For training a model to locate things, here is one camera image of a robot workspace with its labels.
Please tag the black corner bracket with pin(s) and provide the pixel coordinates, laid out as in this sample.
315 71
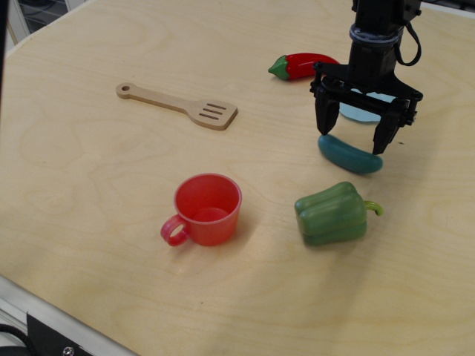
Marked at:
48 341

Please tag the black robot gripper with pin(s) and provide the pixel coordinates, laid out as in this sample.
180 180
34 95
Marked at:
371 68

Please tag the green toy bell pepper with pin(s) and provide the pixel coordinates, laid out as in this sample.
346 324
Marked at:
334 215

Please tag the red plastic cup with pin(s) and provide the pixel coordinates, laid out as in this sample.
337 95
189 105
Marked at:
207 209

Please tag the red toy chili pepper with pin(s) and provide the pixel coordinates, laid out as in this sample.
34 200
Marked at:
298 65

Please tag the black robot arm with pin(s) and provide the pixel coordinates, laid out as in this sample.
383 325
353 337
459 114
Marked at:
385 22

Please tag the aluminium table frame rail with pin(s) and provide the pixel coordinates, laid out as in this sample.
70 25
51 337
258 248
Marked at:
17 302

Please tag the light blue toy plate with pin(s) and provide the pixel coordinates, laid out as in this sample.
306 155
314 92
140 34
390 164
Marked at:
359 115

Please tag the wooden slotted spatula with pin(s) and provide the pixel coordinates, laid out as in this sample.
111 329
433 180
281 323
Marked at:
208 113

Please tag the dark green toy cucumber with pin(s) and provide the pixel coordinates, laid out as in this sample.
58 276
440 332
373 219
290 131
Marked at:
347 156

